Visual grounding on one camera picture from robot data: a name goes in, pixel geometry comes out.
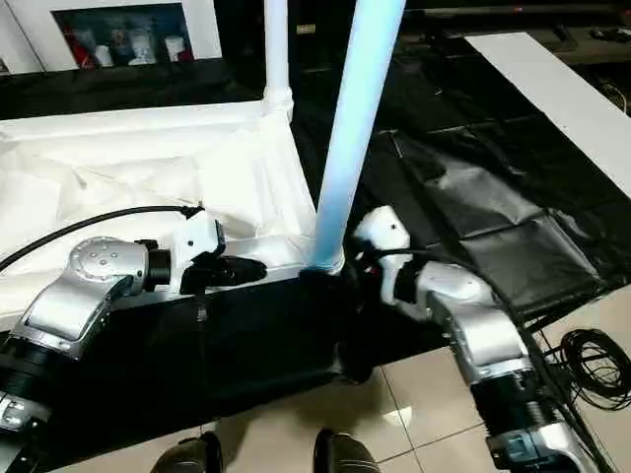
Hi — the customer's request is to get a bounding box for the white flat board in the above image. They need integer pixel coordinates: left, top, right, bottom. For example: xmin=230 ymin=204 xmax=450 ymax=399
xmin=465 ymin=32 xmax=631 ymax=198

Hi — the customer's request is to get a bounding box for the black coiled floor cable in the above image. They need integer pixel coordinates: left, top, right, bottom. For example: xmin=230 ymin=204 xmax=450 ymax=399
xmin=559 ymin=328 xmax=625 ymax=410

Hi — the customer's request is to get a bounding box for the black right camera cable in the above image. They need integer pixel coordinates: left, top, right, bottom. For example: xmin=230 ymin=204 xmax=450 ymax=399
xmin=362 ymin=248 xmax=612 ymax=473

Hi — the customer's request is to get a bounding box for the dark left robot foot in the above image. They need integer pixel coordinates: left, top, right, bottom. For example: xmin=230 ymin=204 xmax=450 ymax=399
xmin=156 ymin=431 xmax=223 ymax=473

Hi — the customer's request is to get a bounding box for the white glass door cabinet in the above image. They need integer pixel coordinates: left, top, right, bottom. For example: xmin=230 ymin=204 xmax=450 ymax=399
xmin=0 ymin=0 xmax=223 ymax=76

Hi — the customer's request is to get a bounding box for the black work mat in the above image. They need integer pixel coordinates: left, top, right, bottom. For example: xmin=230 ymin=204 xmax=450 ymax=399
xmin=0 ymin=29 xmax=631 ymax=469

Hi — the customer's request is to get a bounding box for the white blue patterned container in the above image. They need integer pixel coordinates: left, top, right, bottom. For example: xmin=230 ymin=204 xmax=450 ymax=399
xmin=128 ymin=29 xmax=153 ymax=66

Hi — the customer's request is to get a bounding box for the black camera cable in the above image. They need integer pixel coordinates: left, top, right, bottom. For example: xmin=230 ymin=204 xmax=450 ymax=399
xmin=0 ymin=205 xmax=206 ymax=270
xmin=362 ymin=248 xmax=612 ymax=473

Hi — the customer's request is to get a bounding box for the dark metal bar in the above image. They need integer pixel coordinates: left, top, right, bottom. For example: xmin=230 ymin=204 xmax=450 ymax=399
xmin=408 ymin=4 xmax=631 ymax=20

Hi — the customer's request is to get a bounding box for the red bottle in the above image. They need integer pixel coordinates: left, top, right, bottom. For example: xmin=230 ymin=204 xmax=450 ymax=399
xmin=73 ymin=29 xmax=95 ymax=69

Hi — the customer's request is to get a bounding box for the white plastic table top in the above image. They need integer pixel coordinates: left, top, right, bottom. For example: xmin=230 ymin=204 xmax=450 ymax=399
xmin=0 ymin=101 xmax=346 ymax=336

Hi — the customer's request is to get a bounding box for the black left camera cable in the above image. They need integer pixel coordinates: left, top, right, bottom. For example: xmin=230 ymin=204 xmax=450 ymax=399
xmin=0 ymin=205 xmax=206 ymax=270

